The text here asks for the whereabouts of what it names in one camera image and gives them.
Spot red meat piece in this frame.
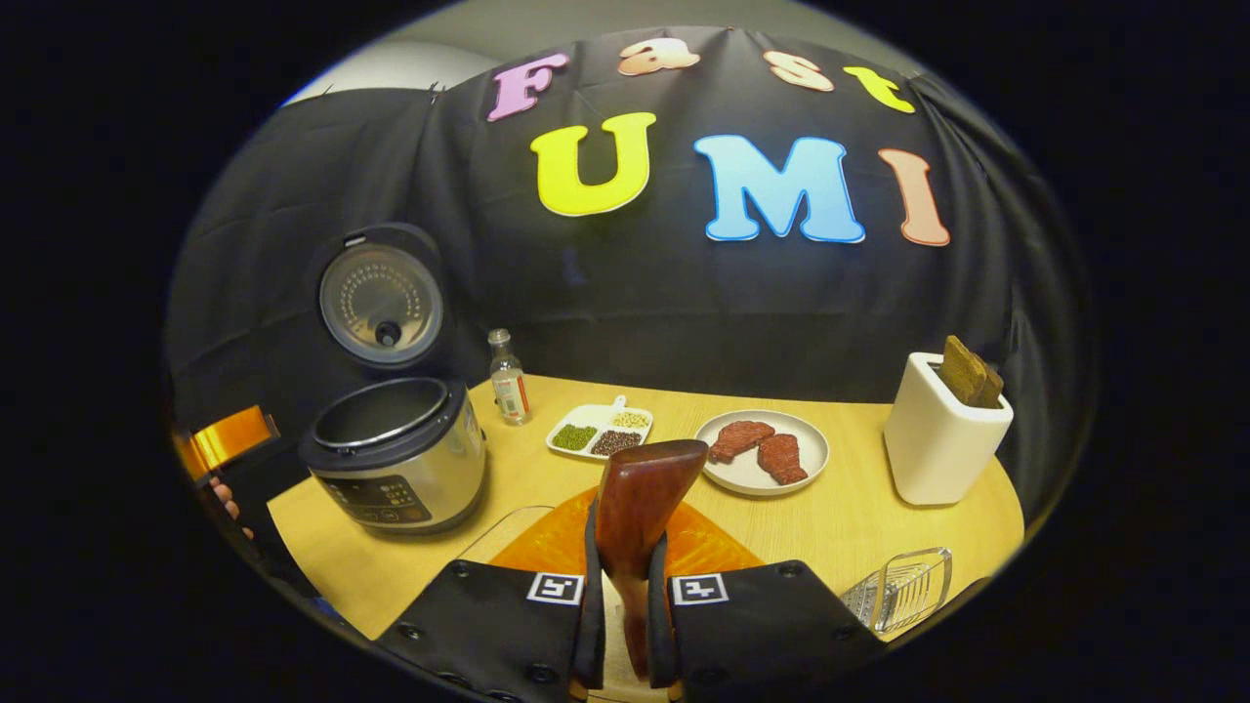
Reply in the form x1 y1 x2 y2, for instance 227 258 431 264
758 434 810 486
708 421 775 465

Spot black silver rice cooker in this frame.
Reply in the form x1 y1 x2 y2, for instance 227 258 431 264
298 223 487 535

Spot white round plate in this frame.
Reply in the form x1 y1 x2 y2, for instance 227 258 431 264
694 410 831 497

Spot white divided bean dish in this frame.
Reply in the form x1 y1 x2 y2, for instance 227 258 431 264
545 394 654 460

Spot metal wire chopstick holder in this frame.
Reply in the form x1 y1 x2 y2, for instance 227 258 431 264
840 547 953 638

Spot small clear glass bottle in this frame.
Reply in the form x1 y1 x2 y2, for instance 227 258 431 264
487 329 533 427

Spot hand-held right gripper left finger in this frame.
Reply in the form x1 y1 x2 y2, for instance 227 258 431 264
376 488 606 703

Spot clear container of white rice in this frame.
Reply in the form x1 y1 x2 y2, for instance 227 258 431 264
459 505 558 567

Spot black backdrop cloth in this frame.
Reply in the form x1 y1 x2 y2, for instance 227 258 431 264
164 24 1095 528

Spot brown wooden spoon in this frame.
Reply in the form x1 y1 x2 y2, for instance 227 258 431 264
596 439 710 680

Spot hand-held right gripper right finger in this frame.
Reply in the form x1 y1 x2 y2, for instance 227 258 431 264
646 503 890 703

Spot white toaster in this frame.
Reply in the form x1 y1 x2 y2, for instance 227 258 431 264
884 351 1015 507

